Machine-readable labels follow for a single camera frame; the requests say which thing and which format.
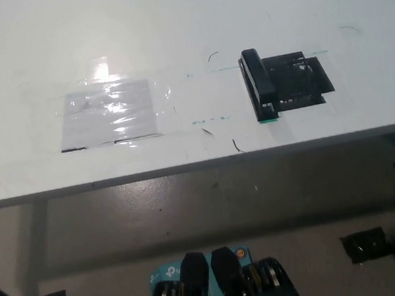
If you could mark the black desk stapler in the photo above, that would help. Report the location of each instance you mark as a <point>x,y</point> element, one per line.
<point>260,77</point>

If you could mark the black robot torso blocks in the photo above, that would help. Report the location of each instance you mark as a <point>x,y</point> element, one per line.
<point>229,279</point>

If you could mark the small green tape piece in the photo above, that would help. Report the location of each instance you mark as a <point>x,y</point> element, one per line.
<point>269,120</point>

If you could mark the clear plastic film sheet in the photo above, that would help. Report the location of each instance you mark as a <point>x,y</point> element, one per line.
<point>163,91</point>

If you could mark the teal router box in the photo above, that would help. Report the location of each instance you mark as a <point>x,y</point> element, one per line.
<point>168,272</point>

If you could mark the white paper sheet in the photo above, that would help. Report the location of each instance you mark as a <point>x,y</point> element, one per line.
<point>89,124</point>

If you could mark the grey table leg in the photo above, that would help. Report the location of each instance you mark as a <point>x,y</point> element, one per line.
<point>34,243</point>

